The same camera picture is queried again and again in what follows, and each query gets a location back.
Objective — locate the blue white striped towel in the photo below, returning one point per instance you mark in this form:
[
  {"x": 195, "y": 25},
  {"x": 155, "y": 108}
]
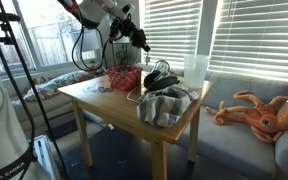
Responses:
[{"x": 165, "y": 108}]

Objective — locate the black camera stand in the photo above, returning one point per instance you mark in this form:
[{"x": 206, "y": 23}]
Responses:
[{"x": 7, "y": 36}]

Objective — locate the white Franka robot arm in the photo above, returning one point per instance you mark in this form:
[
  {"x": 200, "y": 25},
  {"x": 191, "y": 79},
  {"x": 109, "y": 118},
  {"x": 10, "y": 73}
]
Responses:
[{"x": 4, "y": 133}]

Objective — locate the translucent plastic cup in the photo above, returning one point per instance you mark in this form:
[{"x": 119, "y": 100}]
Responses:
[{"x": 195, "y": 71}]

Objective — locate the wooden table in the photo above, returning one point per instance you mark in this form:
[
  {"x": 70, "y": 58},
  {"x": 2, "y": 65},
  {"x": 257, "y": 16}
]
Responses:
[{"x": 159, "y": 160}]

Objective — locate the red woven basket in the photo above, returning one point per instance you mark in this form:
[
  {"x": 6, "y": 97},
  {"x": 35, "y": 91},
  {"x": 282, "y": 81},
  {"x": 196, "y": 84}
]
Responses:
[{"x": 124, "y": 80}]

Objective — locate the dark blue rug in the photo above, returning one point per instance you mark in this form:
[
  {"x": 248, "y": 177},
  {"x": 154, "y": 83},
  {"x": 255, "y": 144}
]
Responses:
[{"x": 117, "y": 156}]

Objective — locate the grey sofa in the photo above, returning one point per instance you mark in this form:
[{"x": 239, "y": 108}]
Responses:
[{"x": 234, "y": 146}]

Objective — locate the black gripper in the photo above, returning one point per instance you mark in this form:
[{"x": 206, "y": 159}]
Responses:
[{"x": 135, "y": 33}]

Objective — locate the bluish table sticker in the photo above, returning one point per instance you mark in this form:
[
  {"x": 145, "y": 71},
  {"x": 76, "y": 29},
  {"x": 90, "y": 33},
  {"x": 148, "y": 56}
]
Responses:
[{"x": 97, "y": 89}]

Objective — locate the narrow white window blind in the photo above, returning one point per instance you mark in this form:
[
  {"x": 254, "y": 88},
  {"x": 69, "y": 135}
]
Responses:
[{"x": 170, "y": 30}]

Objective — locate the beige couch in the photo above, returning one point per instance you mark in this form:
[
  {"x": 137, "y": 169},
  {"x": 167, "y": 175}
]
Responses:
[{"x": 37, "y": 111}]

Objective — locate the floral cushion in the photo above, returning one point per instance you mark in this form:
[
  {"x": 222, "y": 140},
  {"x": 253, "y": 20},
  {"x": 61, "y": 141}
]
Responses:
[{"x": 60, "y": 83}]

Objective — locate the black headphones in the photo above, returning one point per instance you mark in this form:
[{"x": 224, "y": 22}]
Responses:
[{"x": 160, "y": 82}]

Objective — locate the orange octopus plush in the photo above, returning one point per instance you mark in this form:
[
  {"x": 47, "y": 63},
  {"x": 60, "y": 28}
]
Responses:
[{"x": 267, "y": 121}]

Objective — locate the wide white window blind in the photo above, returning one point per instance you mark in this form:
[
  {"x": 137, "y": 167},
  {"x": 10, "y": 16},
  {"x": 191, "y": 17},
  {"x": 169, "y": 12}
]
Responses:
[{"x": 260, "y": 40}]

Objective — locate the white window frame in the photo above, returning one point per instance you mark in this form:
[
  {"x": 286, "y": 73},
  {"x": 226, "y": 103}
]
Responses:
[{"x": 24, "y": 40}]

